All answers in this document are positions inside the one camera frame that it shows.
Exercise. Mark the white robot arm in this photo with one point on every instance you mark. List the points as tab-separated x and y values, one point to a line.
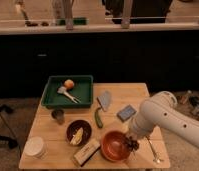
160	110

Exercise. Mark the green cucumber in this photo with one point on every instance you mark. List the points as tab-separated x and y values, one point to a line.
97	118

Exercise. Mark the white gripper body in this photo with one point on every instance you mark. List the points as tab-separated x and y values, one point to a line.
139	127

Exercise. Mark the red bowl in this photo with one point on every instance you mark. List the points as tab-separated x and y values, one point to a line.
114	147

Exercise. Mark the blue sponge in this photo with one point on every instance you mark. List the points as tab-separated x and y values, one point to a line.
125	113

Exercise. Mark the wooden block eraser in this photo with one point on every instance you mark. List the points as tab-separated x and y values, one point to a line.
86	151

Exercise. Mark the dark brown bowl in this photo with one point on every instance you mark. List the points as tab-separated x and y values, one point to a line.
74	127

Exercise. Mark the green plastic tray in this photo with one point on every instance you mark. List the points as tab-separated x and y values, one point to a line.
83	90

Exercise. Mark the small dark metal cup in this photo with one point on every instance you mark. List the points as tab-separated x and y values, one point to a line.
58	115

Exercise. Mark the yellow banana piece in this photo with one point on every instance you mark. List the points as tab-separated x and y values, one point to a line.
77	137

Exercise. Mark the orange peach fruit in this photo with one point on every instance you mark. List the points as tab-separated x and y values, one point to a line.
68	84

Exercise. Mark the silver fork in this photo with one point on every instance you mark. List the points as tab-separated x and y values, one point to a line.
156	157

